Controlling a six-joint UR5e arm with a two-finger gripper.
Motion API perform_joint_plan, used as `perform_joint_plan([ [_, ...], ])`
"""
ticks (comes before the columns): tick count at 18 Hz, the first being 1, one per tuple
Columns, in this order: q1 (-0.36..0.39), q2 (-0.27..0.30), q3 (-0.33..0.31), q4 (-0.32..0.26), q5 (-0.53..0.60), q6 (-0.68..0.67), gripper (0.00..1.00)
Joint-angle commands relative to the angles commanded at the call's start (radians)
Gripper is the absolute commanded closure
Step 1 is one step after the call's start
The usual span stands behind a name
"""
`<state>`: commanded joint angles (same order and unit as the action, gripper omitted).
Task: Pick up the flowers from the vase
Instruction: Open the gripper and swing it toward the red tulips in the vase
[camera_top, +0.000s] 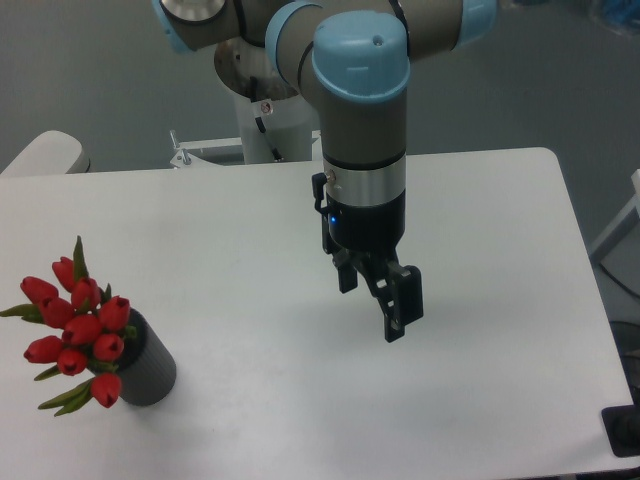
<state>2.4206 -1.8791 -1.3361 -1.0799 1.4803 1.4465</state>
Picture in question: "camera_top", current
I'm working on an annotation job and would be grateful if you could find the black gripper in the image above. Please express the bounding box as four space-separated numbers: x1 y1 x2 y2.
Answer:
311 173 424 343

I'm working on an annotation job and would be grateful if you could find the red tulip bouquet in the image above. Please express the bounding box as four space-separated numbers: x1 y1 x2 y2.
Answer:
1 236 142 417

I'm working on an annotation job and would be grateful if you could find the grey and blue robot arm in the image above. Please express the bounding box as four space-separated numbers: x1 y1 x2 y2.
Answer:
154 0 498 342

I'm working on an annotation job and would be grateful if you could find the grey ribbed cylindrical vase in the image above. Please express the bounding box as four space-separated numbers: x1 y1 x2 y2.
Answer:
116 309 177 407

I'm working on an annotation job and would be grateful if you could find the white furniture at right edge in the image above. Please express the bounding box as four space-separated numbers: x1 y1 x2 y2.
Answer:
589 170 639 265

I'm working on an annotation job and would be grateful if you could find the black device at table corner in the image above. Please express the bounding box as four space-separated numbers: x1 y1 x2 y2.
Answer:
601 405 639 458

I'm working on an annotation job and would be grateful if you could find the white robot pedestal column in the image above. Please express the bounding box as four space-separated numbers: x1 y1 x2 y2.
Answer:
213 39 324 164

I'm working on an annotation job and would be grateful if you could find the white metal base bracket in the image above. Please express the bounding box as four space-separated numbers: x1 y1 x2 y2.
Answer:
170 128 322 168

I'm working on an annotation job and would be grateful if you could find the black cable on pedestal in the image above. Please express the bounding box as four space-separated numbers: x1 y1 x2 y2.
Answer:
249 74 285 163

